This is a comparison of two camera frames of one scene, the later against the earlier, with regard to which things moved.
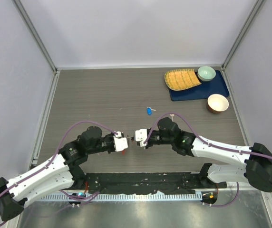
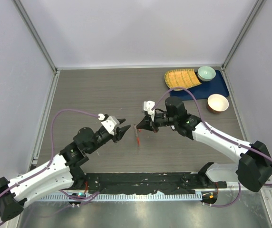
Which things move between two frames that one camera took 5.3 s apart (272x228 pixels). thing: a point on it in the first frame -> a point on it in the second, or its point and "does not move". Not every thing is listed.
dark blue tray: x=207 y=89 does not move
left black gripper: x=111 y=136 -> x=119 y=133
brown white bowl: x=217 y=103 does not move
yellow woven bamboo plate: x=179 y=79 does not move
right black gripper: x=148 y=145 -> x=147 y=123
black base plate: x=132 y=183 does not move
